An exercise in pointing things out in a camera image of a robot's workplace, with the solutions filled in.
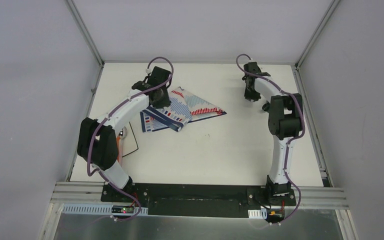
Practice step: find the white square plate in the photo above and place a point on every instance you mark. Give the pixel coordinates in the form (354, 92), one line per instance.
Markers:
(130, 144)

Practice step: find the left white cable duct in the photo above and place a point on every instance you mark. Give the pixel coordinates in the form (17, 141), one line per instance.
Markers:
(102, 209)

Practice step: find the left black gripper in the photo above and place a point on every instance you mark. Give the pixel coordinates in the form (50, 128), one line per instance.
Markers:
(160, 98)

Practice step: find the silver spoon pink handle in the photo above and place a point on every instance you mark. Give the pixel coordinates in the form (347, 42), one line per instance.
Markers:
(123, 134)

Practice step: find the right white cable duct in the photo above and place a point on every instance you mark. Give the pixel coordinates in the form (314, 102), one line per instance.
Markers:
(257, 213)

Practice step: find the white cable duct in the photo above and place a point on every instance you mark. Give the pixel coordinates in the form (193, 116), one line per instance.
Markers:
(257, 213)
(102, 209)

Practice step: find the patterned cloth napkin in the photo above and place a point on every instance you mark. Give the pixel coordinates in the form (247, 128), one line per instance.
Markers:
(185, 107)

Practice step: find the orange plastic fork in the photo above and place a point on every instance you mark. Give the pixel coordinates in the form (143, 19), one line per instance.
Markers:
(118, 140)

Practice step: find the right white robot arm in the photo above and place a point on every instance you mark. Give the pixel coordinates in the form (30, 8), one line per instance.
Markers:
(285, 123)

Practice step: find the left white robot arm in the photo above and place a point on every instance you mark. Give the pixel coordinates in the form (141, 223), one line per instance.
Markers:
(97, 141)

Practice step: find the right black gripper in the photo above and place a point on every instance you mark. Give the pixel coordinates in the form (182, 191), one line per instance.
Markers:
(249, 96)

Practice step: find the dark green mug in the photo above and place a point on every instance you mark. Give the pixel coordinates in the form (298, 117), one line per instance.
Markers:
(266, 107)

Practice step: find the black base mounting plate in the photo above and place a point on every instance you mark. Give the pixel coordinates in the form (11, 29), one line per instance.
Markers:
(189, 200)

